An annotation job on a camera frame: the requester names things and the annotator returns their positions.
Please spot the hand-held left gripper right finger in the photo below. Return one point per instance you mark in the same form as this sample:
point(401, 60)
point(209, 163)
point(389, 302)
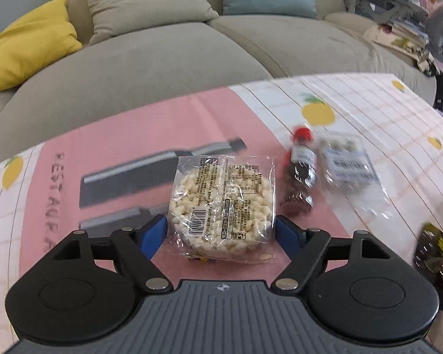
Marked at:
point(288, 236)

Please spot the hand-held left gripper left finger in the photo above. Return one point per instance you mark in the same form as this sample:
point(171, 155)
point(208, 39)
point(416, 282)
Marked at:
point(153, 234)

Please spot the puffed rice cake packet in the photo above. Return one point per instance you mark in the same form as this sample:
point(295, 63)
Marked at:
point(221, 206)

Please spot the dark yellow-print snack packet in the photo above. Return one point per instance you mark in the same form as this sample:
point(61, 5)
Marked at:
point(435, 250)

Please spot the small red-capped bottle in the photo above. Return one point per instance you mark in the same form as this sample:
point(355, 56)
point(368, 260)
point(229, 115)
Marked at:
point(299, 177)

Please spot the clear packet of white candies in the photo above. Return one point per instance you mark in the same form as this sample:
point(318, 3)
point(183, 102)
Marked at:
point(347, 166)

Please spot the pink white lemon-print tablecloth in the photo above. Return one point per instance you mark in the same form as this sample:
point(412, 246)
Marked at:
point(114, 129)

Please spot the beige fabric sofa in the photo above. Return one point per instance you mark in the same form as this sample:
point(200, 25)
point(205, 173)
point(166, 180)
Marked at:
point(169, 62)

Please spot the green white cloth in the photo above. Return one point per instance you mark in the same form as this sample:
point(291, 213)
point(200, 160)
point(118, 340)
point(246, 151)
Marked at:
point(432, 65)

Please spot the pile of magazines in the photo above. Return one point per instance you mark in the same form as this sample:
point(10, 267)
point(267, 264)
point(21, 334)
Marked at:
point(395, 37)

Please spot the yellow pillow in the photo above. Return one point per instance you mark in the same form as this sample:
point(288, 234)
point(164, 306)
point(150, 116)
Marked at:
point(26, 44)

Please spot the beige pillow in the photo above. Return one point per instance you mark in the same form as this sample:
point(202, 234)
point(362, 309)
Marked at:
point(144, 3)

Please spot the grey office chair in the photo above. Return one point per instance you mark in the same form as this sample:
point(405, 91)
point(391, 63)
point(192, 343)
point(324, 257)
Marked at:
point(441, 37)

